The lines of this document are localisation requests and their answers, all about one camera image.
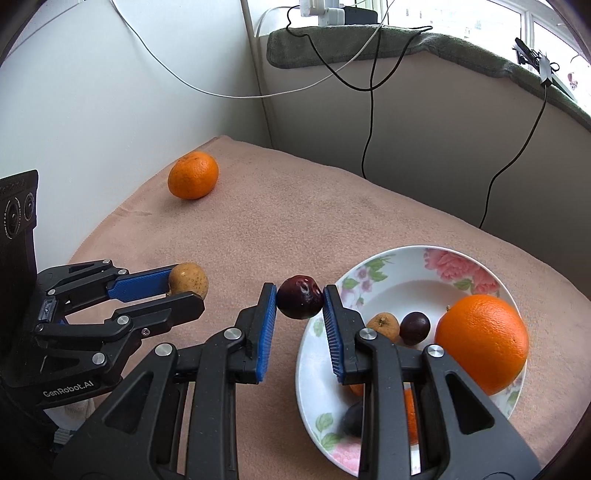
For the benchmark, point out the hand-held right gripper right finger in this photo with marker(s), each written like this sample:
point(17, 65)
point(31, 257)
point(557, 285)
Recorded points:
point(331, 323)

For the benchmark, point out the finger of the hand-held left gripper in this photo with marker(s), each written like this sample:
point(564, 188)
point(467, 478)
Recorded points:
point(143, 281)
point(180, 307)

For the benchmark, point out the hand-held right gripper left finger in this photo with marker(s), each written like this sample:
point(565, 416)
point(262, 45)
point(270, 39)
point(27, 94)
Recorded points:
point(267, 323)

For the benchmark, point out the brown longan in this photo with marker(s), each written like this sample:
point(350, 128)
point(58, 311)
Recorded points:
point(385, 325)
point(191, 277)

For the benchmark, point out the dark plum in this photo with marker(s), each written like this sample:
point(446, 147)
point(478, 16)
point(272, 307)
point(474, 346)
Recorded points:
point(299, 296)
point(354, 417)
point(414, 327)

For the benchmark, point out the floral white plate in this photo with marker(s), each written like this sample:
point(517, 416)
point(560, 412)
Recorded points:
point(401, 286)

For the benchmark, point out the small mandarin with stem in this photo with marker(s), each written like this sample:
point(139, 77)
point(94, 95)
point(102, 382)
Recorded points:
point(411, 415)

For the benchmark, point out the person's left forearm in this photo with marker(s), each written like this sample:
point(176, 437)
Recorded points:
point(62, 434)

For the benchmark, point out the person's left hand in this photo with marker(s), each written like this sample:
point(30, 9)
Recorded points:
point(69, 413)

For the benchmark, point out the pink blanket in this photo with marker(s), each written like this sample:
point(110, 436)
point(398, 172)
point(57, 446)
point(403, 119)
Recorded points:
point(277, 221)

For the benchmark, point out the large mandarin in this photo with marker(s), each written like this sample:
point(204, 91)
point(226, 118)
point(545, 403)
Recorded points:
point(193, 175)

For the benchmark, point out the large orange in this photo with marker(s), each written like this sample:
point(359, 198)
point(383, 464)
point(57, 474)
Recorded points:
point(482, 344)

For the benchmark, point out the green windowsill cloth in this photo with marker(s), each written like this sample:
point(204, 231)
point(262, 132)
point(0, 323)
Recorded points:
point(415, 46)

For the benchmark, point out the black power adapter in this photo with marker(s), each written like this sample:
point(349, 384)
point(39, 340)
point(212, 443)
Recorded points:
point(360, 14)

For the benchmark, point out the black clip device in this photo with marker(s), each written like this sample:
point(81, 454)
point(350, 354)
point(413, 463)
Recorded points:
point(545, 67)

